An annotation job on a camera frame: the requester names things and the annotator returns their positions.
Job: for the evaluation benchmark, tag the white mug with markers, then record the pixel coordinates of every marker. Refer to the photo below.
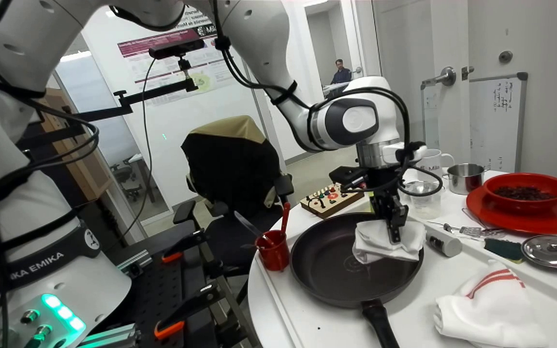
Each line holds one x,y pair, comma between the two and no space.
439,160

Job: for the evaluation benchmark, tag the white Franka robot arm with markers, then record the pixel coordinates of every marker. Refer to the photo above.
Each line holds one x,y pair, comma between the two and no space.
251,32

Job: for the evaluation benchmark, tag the steel pot lid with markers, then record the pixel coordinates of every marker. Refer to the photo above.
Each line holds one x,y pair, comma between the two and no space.
549,254

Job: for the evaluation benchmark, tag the purple headed wall poster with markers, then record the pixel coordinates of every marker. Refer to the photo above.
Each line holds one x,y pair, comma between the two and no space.
135,46

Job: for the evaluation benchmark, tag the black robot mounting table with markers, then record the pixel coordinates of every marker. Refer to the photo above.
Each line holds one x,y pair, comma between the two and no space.
181,291

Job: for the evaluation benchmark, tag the black stereo camera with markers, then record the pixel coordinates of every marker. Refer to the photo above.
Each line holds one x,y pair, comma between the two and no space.
174,48

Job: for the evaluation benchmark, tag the small framed whiteboard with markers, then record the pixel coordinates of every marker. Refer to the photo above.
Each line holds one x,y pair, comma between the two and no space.
497,129

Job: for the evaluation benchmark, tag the dark nonstick frying pan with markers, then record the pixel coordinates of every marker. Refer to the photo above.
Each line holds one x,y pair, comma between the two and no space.
328,272

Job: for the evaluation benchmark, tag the wooden toy board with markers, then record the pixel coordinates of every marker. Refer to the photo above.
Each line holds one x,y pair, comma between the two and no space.
323,202

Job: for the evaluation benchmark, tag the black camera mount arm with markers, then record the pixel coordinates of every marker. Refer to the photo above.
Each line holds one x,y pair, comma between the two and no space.
149,96

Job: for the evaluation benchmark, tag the black chair with tan cushion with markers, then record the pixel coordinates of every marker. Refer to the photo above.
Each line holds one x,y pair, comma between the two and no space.
232,175

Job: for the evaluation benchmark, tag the red plastic cup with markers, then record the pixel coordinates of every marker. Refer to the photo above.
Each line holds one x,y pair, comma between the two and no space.
272,252

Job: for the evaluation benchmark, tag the white towel with red stripes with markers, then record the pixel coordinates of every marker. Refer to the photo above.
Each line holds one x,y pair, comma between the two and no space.
491,316

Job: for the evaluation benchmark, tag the red plastic spoon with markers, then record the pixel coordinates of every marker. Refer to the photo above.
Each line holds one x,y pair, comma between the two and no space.
284,220

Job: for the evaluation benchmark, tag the silver metal utensil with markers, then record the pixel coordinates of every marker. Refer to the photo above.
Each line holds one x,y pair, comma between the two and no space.
462,229

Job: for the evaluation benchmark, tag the small steel pot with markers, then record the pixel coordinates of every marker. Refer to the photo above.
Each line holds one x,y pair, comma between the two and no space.
464,183

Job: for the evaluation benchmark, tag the plain white cloth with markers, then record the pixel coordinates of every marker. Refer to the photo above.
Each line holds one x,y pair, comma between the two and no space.
371,243

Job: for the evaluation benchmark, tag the white grey cylinder gadget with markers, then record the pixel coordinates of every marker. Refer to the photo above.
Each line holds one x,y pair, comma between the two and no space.
444,245

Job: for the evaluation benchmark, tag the person in dark jacket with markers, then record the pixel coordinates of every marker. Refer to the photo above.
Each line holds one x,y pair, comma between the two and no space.
340,73

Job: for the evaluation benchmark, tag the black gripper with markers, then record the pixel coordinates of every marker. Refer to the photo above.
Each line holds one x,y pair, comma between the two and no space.
384,191

